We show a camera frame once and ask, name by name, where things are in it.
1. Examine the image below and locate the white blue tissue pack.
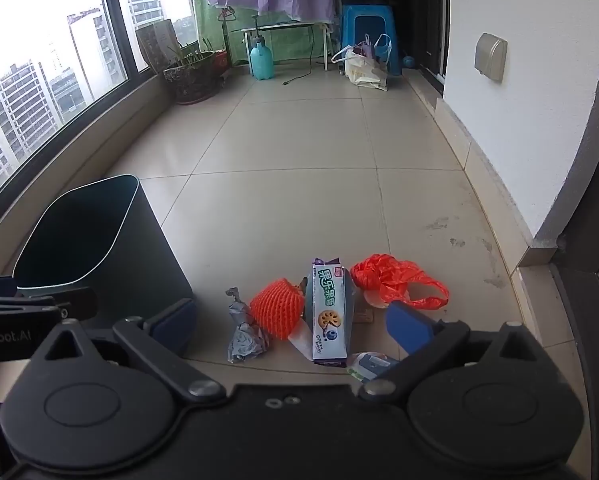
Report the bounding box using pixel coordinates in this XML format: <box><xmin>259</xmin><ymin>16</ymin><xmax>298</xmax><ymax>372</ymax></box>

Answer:
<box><xmin>347</xmin><ymin>352</ymin><xmax>399</xmax><ymax>384</ymax></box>

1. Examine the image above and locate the red plastic bag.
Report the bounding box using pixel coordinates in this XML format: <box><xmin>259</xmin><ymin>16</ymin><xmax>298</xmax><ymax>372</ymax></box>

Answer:
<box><xmin>349</xmin><ymin>254</ymin><xmax>449</xmax><ymax>311</ymax></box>

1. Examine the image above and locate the grey wrapper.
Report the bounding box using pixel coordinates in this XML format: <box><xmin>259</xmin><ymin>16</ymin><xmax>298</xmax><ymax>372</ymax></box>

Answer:
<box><xmin>226</xmin><ymin>287</ymin><xmax>270</xmax><ymax>364</ymax></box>

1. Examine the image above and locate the white purple biscuit box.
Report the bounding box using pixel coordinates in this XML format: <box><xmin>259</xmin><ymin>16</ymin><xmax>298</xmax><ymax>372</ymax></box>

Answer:
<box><xmin>305</xmin><ymin>258</ymin><xmax>355</xmax><ymax>367</ymax></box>

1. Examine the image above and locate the orange foam fruit net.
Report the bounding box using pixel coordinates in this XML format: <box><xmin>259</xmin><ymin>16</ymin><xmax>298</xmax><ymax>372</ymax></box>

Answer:
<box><xmin>249</xmin><ymin>278</ymin><xmax>305</xmax><ymax>340</ymax></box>

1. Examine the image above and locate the dark teal trash bin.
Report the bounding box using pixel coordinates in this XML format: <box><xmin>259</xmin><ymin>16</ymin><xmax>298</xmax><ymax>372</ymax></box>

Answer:
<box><xmin>12</xmin><ymin>174</ymin><xmax>194</xmax><ymax>328</ymax></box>

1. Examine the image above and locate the potted plant brown pot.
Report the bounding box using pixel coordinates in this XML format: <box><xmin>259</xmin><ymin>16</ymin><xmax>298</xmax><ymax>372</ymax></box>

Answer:
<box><xmin>163</xmin><ymin>42</ymin><xmax>219</xmax><ymax>105</ymax></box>

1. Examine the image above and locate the small blue ball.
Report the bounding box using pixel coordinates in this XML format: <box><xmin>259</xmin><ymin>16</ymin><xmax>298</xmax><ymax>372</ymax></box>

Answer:
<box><xmin>403</xmin><ymin>55</ymin><xmax>417</xmax><ymax>68</ymax></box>

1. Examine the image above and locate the white tote bag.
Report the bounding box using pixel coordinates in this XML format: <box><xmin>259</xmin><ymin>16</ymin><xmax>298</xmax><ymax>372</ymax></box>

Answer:
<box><xmin>331</xmin><ymin>34</ymin><xmax>393</xmax><ymax>92</ymax></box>

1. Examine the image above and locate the teal spray bottle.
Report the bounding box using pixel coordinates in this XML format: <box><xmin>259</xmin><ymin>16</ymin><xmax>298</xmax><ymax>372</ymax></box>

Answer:
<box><xmin>250</xmin><ymin>30</ymin><xmax>275</xmax><ymax>80</ymax></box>

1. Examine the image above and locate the brown board on sill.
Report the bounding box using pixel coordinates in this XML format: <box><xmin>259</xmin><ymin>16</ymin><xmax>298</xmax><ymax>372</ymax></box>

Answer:
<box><xmin>136</xmin><ymin>18</ymin><xmax>179</xmax><ymax>74</ymax></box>

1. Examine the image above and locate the green hanging cloth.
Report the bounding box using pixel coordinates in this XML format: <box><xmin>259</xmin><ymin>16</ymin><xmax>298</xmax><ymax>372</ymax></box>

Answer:
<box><xmin>189</xmin><ymin>0</ymin><xmax>331</xmax><ymax>65</ymax></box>

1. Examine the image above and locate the white low bench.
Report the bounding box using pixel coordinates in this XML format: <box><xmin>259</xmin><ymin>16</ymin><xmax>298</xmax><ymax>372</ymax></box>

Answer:
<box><xmin>232</xmin><ymin>21</ymin><xmax>332</xmax><ymax>72</ymax></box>

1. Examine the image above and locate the blue plastic stool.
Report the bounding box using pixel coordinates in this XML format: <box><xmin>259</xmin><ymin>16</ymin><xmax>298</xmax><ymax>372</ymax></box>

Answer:
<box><xmin>341</xmin><ymin>4</ymin><xmax>401</xmax><ymax>76</ymax></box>

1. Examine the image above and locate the black window frame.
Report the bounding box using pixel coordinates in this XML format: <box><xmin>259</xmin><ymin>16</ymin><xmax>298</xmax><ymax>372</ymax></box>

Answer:
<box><xmin>0</xmin><ymin>0</ymin><xmax>194</xmax><ymax>222</ymax></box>

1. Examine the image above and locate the black power cable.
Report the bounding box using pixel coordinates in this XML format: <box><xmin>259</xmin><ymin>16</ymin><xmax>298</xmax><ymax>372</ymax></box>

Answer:
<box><xmin>282</xmin><ymin>26</ymin><xmax>317</xmax><ymax>87</ymax></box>

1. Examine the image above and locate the grey wall socket cover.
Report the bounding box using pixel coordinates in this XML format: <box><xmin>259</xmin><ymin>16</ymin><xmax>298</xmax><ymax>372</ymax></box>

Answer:
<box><xmin>474</xmin><ymin>32</ymin><xmax>508</xmax><ymax>82</ymax></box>

